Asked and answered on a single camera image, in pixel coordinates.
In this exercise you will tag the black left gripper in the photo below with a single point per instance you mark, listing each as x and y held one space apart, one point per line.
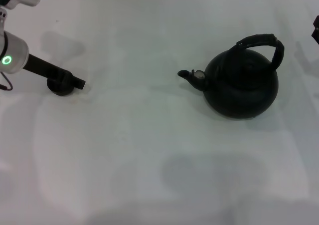
47 69

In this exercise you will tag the small black teacup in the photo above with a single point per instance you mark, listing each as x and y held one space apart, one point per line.
59 91

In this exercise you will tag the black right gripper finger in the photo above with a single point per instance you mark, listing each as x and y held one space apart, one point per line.
316 34

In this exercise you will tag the black round teapot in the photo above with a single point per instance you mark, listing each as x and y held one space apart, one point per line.
239 90

